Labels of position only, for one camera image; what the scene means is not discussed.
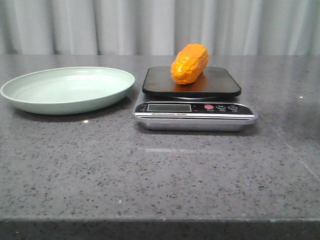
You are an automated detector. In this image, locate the orange corn cob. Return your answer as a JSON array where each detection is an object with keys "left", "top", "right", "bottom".
[{"left": 170, "top": 43, "right": 209, "bottom": 85}]

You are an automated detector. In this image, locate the black silver kitchen scale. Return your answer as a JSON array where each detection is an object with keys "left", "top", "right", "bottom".
[{"left": 133, "top": 66, "right": 258, "bottom": 132}]

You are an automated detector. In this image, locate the light green plate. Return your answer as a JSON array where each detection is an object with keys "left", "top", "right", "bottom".
[{"left": 0, "top": 66, "right": 135, "bottom": 115}]

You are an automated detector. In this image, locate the white pleated curtain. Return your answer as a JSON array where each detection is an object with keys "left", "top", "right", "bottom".
[{"left": 0, "top": 0, "right": 320, "bottom": 56}]

